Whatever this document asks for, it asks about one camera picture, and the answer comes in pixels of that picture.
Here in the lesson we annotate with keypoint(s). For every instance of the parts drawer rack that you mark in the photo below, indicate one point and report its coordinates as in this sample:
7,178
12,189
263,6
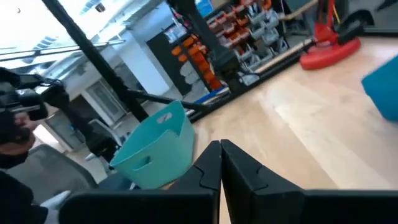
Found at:
242,34

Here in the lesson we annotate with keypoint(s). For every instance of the black background robot arm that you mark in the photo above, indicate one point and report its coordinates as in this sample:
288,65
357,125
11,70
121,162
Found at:
56,96

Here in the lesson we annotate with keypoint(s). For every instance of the blue plastic bin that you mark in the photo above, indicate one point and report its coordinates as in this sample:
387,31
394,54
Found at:
384,90

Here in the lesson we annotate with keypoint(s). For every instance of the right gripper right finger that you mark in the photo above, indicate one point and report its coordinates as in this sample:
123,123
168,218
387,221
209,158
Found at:
264,205

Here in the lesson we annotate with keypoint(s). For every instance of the teal plastic bin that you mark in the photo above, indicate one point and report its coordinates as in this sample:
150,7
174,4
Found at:
161,155

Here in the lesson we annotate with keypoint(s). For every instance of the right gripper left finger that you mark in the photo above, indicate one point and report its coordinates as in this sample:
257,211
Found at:
186,205

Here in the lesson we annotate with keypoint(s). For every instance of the person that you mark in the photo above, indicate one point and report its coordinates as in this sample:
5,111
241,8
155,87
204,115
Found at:
14,193

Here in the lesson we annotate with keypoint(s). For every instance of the red desk lamp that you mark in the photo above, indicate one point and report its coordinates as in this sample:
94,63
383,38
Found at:
329,53

